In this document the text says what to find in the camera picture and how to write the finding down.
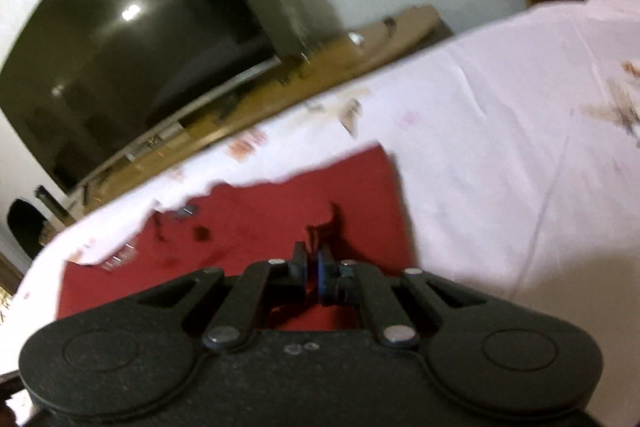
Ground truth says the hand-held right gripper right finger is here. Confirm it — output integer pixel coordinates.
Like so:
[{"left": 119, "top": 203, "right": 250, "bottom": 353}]
[{"left": 317, "top": 246, "right": 490, "bottom": 351}]

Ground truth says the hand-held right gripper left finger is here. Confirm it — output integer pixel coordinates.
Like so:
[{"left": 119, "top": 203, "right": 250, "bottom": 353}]
[{"left": 136, "top": 241, "right": 309, "bottom": 353}]

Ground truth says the red cloth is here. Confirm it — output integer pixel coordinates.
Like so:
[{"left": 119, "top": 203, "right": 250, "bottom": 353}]
[{"left": 56, "top": 146, "right": 417, "bottom": 334}]

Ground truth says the wooden television stand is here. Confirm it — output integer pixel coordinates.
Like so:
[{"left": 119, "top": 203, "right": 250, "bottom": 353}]
[{"left": 65, "top": 4, "right": 455, "bottom": 228}]

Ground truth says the white printed bed sheet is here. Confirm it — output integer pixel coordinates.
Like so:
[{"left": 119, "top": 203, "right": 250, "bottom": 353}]
[{"left": 0, "top": 0, "right": 640, "bottom": 427}]

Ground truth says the dark rounded object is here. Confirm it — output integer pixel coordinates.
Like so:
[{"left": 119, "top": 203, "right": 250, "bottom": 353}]
[{"left": 6, "top": 199, "right": 52, "bottom": 259}]

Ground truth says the black flat screen television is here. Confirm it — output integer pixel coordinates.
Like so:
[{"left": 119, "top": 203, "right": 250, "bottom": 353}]
[{"left": 0, "top": 0, "right": 282, "bottom": 196}]

